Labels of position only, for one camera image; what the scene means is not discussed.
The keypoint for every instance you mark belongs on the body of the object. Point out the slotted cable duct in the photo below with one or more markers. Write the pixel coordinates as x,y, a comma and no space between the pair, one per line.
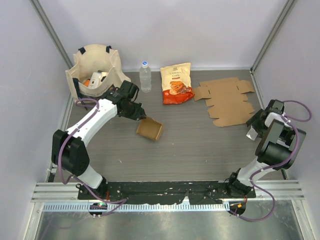
126,208

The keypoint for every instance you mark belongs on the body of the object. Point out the white paper scrap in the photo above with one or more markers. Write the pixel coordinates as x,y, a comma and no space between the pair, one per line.
252,134

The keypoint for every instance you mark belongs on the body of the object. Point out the white box in tote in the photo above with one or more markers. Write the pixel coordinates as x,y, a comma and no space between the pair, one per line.
97,78

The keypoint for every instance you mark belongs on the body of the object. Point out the aluminium frame rail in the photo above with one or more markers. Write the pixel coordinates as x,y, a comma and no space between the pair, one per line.
54,192

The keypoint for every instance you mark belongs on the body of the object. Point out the clear plastic water bottle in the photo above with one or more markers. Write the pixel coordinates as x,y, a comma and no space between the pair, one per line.
145,77

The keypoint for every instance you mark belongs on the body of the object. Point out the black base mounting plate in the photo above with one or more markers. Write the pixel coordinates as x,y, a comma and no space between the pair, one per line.
163,192

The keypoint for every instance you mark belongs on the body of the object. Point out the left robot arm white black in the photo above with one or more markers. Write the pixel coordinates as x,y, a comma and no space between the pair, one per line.
69,147

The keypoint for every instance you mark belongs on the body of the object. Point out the orange item in tote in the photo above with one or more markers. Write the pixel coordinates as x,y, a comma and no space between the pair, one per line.
87,82

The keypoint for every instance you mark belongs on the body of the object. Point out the beige canvas tote bag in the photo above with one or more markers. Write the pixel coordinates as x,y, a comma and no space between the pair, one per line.
97,69

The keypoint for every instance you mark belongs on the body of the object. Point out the cassava chips bag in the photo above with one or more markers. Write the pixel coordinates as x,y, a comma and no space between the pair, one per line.
176,83

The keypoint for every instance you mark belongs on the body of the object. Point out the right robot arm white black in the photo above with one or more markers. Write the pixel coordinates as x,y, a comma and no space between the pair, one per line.
277,150

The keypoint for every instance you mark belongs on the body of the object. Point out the large flat cardboard box blank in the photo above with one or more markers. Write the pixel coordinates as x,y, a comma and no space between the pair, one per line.
227,100

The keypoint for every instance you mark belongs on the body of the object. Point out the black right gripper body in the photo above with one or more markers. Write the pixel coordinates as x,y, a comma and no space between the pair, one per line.
259,127

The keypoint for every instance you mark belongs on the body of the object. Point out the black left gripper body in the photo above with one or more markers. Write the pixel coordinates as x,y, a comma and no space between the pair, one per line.
132,111

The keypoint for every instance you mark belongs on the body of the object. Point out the small brown cardboard box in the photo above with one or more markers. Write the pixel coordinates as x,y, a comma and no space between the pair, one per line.
150,128

